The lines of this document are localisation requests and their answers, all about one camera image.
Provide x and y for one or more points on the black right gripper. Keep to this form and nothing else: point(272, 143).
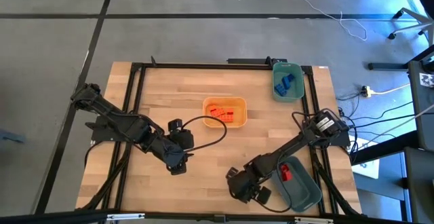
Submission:
point(245, 183)

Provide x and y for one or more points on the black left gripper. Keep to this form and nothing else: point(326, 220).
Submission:
point(167, 149)

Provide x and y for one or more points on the red eight-stud toy brick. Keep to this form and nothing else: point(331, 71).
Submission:
point(288, 175)

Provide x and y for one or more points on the yellow plastic bin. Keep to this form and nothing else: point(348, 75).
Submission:
point(240, 122)

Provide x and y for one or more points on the orange eight-stud toy brick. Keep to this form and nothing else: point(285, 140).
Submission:
point(216, 110)
point(229, 116)

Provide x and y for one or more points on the blue toy brick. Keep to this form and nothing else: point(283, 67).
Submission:
point(289, 80)
point(280, 90)

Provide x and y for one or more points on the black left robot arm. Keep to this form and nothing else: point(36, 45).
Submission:
point(115, 120)

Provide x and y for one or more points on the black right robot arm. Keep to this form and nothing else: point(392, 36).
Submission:
point(291, 144)

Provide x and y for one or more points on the dark teal plastic bin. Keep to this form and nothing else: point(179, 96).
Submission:
point(301, 190)

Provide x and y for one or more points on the light teal plastic bin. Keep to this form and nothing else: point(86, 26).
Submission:
point(298, 91)

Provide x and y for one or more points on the black bar behind table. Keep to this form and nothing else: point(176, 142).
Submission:
point(251, 61)

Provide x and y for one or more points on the white paper sheet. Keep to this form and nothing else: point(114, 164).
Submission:
point(368, 166)

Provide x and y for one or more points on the white power strip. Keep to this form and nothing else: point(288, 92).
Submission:
point(367, 91)

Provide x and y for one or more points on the grey side desk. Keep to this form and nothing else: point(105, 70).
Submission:
point(422, 115)

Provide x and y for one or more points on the black white marker tag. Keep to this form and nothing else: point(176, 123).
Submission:
point(427, 80)

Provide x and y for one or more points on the office chair base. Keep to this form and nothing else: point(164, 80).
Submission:
point(412, 20)

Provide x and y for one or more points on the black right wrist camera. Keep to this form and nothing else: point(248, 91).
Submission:
point(263, 195)

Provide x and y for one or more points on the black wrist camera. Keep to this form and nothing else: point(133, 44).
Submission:
point(263, 195)
point(181, 135)

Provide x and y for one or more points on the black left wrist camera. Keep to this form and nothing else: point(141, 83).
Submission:
point(181, 135)

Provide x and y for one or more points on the black aluminium table frame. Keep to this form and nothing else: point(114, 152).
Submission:
point(139, 91)

